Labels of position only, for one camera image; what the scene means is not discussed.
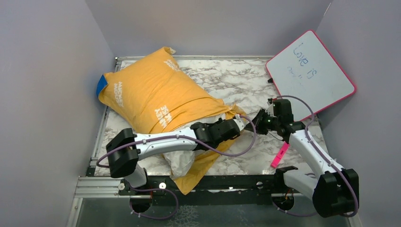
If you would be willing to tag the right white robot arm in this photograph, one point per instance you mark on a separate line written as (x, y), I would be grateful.
(333, 190)

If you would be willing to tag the pink framed whiteboard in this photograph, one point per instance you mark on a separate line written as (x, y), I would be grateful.
(306, 73)

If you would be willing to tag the pink marker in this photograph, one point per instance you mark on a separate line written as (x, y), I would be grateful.
(279, 155)

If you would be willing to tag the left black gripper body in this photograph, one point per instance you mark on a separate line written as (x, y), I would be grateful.
(220, 120)

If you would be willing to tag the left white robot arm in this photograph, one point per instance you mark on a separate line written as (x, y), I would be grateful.
(127, 148)

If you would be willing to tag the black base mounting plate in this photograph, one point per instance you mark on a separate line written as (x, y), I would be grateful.
(161, 191)

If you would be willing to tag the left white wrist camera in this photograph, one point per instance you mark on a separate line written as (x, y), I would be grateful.
(240, 123)

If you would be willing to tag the white pillow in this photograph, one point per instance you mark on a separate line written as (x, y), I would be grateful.
(181, 161)

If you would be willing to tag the yellow Mickey Mouse pillowcase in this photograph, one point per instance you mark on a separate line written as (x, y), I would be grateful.
(155, 96)

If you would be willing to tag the aluminium table frame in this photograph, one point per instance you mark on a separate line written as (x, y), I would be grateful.
(240, 80)

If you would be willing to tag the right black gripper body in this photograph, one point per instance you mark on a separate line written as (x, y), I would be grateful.
(265, 122)

